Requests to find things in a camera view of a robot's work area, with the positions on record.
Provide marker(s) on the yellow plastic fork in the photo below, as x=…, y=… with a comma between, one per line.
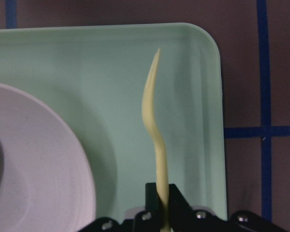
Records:
x=149, y=121

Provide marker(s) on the light green plastic tray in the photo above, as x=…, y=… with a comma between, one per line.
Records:
x=94, y=78

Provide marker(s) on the white round plate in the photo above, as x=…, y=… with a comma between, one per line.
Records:
x=46, y=183

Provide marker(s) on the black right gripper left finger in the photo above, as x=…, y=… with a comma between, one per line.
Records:
x=149, y=219

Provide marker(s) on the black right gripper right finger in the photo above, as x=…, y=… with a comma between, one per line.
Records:
x=184, y=218

